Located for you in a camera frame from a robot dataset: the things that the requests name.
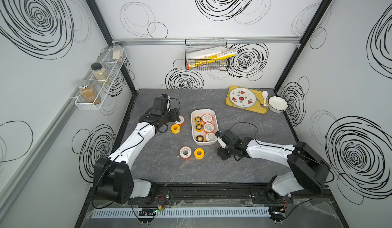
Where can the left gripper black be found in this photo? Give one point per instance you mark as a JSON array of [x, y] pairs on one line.
[[174, 114]]

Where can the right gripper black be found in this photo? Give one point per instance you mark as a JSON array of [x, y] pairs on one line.
[[221, 155]]

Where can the orange sealing tape roll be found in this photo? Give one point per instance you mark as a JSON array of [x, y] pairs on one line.
[[185, 152], [210, 137], [207, 118], [209, 127], [181, 121]]

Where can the yellow black tape roll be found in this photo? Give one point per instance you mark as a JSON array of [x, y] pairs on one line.
[[199, 127], [198, 120], [200, 138]]

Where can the white plastic storage box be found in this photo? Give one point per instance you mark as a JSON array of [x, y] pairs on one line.
[[201, 112]]

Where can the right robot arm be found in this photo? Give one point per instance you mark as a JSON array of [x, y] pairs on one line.
[[308, 170]]

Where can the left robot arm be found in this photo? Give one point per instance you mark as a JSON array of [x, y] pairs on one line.
[[113, 180]]

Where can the yellow sealing tape roll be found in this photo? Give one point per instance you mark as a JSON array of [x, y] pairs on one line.
[[175, 128], [199, 153]]

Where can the yellow white box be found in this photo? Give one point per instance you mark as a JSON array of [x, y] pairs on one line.
[[212, 59]]

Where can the watermelon pattern plate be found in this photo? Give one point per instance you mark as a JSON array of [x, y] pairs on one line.
[[242, 98]]

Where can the white scalloped bowl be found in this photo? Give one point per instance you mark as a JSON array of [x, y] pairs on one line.
[[277, 104]]

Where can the white spoon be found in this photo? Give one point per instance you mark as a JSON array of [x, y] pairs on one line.
[[264, 97]]

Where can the spice jar black lid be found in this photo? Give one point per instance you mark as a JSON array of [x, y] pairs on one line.
[[101, 75]]

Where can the spice jar brown contents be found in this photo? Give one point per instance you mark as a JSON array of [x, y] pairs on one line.
[[88, 92]]

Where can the spice jar pale contents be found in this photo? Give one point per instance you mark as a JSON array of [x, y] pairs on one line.
[[117, 51]]

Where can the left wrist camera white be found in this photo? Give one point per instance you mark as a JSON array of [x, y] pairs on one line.
[[165, 102]]

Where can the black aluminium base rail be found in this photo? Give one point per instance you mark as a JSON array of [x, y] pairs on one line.
[[256, 193]]

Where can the white wire spice rack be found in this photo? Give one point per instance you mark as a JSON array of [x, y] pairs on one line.
[[99, 91]]

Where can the black wire wall basket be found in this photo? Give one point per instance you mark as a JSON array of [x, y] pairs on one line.
[[192, 45]]

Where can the white slotted cable duct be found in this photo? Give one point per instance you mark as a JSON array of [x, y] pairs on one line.
[[201, 212]]

